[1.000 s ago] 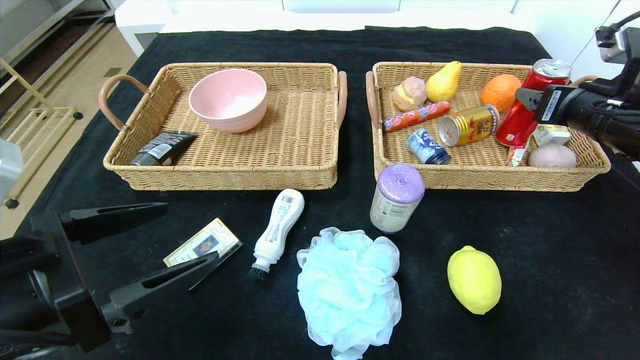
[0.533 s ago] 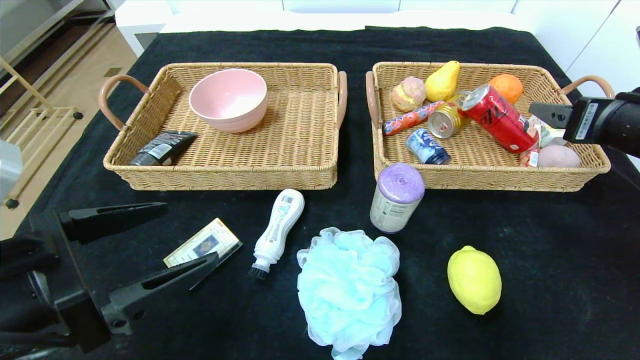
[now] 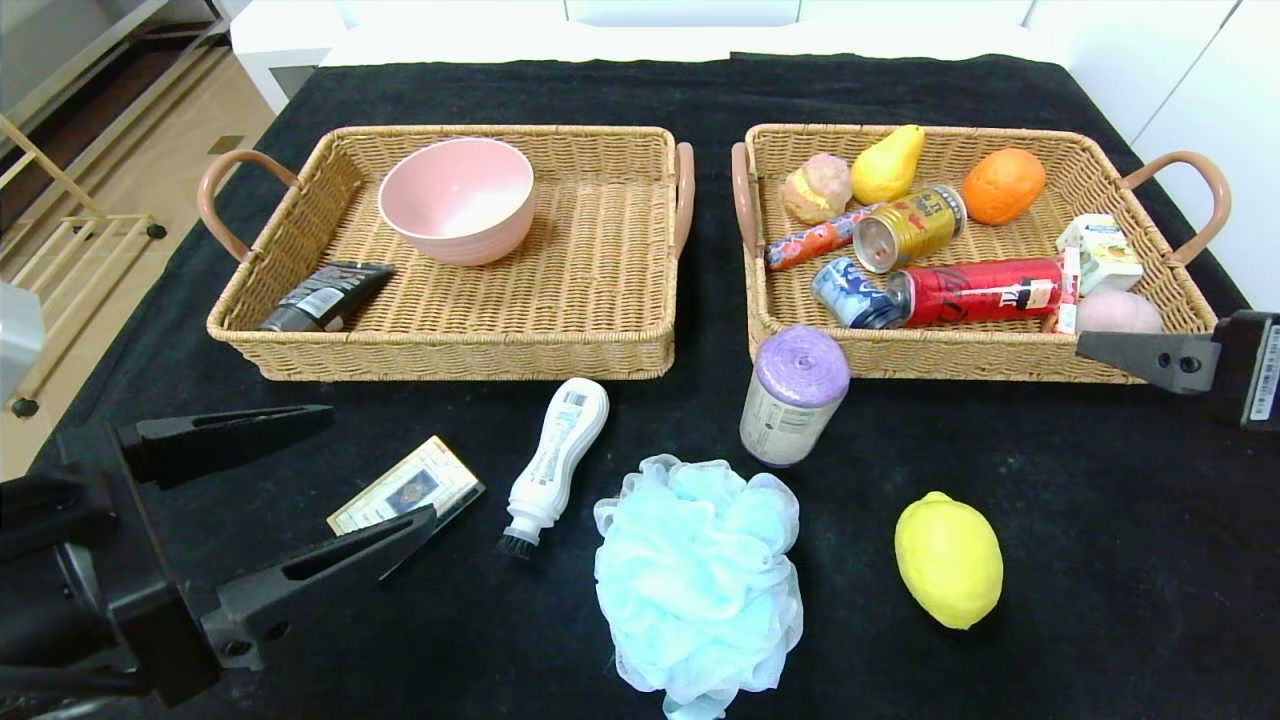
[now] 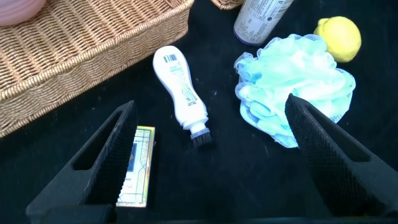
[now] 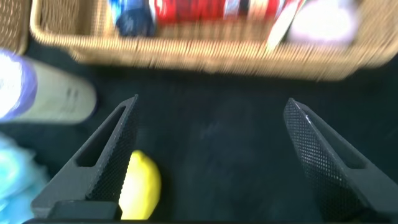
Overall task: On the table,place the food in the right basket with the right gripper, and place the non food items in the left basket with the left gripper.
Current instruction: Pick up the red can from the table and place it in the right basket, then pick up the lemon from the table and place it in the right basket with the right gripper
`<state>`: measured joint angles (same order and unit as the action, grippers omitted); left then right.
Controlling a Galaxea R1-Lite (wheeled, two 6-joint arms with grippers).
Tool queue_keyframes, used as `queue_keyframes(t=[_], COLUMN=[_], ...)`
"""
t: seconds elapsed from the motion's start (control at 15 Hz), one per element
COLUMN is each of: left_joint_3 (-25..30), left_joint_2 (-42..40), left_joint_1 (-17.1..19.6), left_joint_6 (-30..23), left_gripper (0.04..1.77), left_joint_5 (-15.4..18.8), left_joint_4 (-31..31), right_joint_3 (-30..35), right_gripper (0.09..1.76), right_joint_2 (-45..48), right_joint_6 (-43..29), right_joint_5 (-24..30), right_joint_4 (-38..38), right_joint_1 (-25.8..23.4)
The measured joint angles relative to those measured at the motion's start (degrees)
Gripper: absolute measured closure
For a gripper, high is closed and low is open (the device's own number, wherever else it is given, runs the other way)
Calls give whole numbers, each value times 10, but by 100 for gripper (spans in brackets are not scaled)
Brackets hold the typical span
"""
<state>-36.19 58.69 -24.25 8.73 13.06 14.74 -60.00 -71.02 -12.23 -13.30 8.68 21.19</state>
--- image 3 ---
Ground dark table cloth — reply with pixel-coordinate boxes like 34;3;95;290
0;52;1280;720

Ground white bottle with brush tip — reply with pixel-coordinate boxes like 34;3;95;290
496;376;612;560

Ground white desk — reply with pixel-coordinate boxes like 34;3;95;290
229;0;1063;115

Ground pink bowl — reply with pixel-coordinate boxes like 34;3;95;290
377;137;537;268

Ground grey brown low cabinet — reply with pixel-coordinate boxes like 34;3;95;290
0;0;233;216

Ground black cosmetic tube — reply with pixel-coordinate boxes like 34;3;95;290
259;261;397;335

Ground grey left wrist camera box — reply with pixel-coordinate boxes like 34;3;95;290
0;282;47;403

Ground red blue candy stick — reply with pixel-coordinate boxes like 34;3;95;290
764;204;883;273

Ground pink beige bun toy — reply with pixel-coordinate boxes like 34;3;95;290
781;152;854;226

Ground orange fruit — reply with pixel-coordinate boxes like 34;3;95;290
960;146;1049;227

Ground white milk carton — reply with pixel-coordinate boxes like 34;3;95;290
1056;212;1145;298

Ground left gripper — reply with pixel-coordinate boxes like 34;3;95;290
0;403;439;710

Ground yellow lemon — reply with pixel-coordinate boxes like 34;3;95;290
894;490;1005;631

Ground yellow pear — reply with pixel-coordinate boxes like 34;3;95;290
850;123;927;207

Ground light blue bath loofah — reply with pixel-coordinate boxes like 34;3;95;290
592;454;805;720

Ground pale pink egg toy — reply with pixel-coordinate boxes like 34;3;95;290
1074;289;1167;336

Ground red soda can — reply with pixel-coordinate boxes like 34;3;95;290
888;257;1067;330

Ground wicker basket with brown handles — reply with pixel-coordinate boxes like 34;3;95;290
730;122;1233;386
197;124;697;383

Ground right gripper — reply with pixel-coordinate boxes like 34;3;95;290
1075;309;1280;432

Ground white cabinet doors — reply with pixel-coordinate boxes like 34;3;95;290
1028;0;1280;339

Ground blue soda can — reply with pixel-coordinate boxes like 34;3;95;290
810;256;907;331

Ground purple garbage bag roll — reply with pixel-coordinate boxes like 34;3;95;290
739;324;852;469

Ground gold framed card deck box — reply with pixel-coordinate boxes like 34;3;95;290
326;434;487;537

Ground gold drink can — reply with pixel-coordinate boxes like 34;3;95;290
851;184;969;276

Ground light wooden rack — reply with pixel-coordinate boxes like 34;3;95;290
0;114;169;421

